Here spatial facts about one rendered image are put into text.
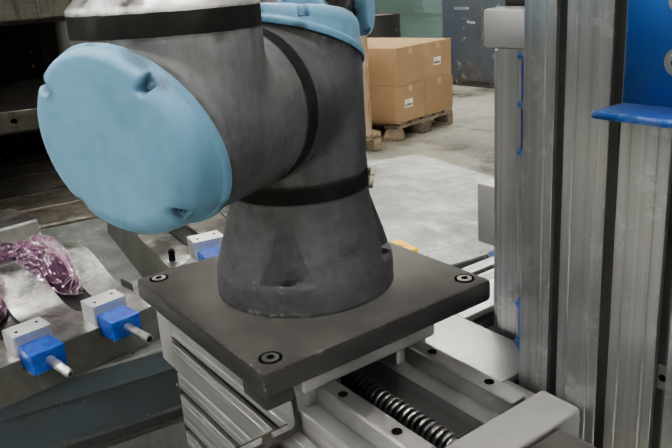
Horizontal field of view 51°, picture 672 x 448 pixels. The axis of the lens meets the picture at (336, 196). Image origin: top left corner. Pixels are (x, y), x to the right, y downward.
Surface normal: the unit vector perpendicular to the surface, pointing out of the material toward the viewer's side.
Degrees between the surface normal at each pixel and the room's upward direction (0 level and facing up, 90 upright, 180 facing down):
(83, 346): 90
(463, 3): 90
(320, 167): 90
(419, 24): 90
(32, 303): 24
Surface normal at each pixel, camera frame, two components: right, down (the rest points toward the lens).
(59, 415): 0.48, 0.22
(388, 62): -0.65, 0.26
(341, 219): 0.55, -0.10
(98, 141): -0.45, 0.41
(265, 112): 0.90, 0.02
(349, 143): 0.75, 0.15
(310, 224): 0.18, -0.03
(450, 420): -0.80, 0.22
